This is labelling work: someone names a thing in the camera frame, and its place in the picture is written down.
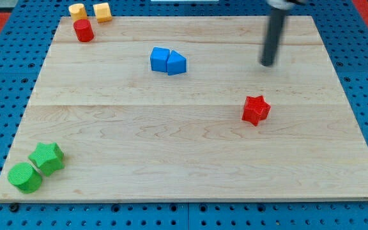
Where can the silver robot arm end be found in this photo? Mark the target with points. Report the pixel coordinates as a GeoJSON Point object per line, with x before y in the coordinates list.
{"type": "Point", "coordinates": [285, 4]}

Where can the blue cube block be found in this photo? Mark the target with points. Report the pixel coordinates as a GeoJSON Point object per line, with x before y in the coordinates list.
{"type": "Point", "coordinates": [158, 59]}

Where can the red star block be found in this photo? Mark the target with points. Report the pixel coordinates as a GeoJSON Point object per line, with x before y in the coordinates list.
{"type": "Point", "coordinates": [255, 109]}

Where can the yellow cube block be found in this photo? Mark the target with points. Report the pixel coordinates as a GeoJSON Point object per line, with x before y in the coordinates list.
{"type": "Point", "coordinates": [102, 12]}

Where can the green star block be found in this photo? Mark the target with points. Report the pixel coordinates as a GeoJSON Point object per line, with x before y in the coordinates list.
{"type": "Point", "coordinates": [48, 158]}

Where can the light wooden board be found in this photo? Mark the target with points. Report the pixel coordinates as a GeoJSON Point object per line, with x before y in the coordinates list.
{"type": "Point", "coordinates": [133, 135]}

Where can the blue triangular prism block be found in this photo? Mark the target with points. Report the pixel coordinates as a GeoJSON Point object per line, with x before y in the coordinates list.
{"type": "Point", "coordinates": [176, 64]}

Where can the red cylinder block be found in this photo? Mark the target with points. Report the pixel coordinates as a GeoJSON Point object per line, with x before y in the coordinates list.
{"type": "Point", "coordinates": [83, 30]}

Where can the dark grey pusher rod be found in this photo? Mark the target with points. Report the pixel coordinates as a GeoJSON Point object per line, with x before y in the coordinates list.
{"type": "Point", "coordinates": [273, 35]}

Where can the yellow rounded block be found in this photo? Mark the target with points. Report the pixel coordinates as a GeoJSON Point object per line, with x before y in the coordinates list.
{"type": "Point", "coordinates": [77, 12]}

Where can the green cylinder block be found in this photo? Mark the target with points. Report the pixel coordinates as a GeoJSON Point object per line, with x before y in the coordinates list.
{"type": "Point", "coordinates": [25, 178]}

